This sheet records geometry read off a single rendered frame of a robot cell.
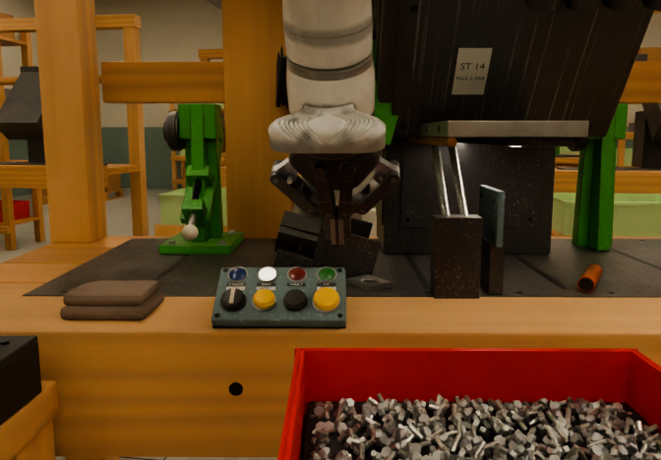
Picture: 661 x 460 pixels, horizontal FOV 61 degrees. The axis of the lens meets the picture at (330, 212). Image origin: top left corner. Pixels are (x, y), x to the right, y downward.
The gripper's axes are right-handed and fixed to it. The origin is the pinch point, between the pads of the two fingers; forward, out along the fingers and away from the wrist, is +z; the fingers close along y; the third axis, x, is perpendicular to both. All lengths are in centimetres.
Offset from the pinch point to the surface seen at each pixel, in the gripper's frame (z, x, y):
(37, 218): 330, -374, 338
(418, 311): 15.4, -1.6, -9.3
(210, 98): 23, -67, 33
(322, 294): 8.7, 1.8, 2.0
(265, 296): 8.5, 2.4, 8.3
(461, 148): 17.4, -39.5, -19.2
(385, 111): 3.6, -28.9, -5.4
